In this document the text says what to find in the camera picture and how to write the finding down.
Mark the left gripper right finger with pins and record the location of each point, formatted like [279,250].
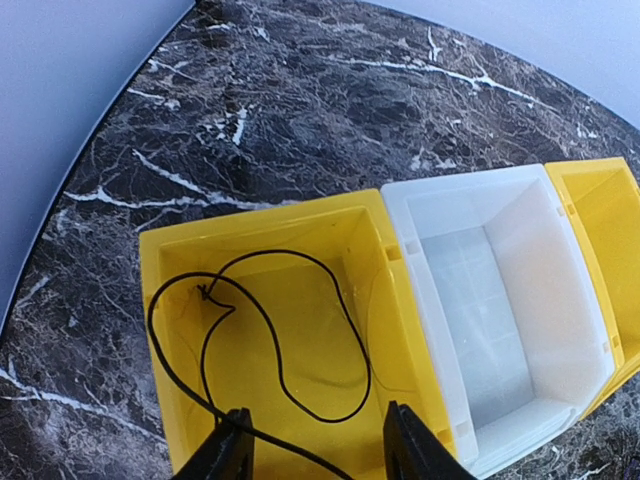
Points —
[412,451]

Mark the yellow bin near front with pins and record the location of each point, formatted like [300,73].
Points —
[303,314]

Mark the white plastic bin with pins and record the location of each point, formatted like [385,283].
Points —
[507,307]

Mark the yellow bin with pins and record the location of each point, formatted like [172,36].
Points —
[601,198]
[303,314]

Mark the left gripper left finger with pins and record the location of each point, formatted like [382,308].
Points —
[227,453]

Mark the yellow bin near back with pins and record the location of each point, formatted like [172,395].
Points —
[601,198]

